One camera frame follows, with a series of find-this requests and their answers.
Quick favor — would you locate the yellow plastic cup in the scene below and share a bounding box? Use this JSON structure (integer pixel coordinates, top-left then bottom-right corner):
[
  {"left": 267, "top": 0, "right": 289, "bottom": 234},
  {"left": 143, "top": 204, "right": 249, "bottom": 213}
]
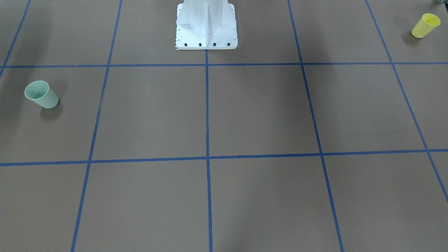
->
[{"left": 411, "top": 13, "right": 441, "bottom": 39}]

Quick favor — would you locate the green plastic cup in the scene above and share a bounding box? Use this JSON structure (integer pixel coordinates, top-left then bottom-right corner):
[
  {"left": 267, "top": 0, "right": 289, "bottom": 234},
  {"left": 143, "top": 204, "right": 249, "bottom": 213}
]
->
[{"left": 24, "top": 81, "right": 59, "bottom": 109}]

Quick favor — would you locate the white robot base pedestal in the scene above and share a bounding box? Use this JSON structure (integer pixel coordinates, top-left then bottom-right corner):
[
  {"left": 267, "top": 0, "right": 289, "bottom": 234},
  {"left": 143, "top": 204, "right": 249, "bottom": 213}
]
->
[{"left": 175, "top": 0, "right": 238, "bottom": 50}]

